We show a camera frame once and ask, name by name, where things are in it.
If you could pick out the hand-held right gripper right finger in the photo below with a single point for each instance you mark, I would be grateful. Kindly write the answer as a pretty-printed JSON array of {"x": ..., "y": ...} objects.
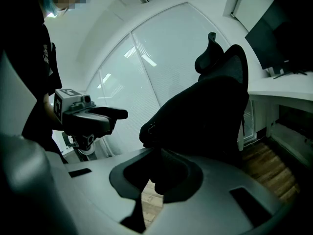
[{"x": 215, "y": 180}]

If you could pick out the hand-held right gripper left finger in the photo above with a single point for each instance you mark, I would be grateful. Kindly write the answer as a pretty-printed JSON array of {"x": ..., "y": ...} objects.
[{"x": 85, "y": 192}]

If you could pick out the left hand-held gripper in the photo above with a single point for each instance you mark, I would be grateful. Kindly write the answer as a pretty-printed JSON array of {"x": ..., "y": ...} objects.
[{"x": 68, "y": 101}]

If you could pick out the person's left forearm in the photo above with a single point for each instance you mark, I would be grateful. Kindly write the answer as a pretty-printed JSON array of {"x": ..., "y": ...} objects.
[{"x": 50, "y": 114}]

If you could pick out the person's black shirt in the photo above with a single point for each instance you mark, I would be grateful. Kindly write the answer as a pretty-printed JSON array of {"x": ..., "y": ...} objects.
[{"x": 27, "y": 70}]

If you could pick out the white office desk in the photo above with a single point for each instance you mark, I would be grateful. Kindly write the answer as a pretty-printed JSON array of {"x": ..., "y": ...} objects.
[{"x": 281, "y": 87}]

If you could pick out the black curved monitor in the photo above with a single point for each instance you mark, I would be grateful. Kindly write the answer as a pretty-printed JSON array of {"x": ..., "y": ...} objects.
[{"x": 274, "y": 43}]

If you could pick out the white roller blind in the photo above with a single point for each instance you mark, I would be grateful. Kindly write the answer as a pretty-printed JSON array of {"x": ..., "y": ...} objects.
[{"x": 254, "y": 6}]

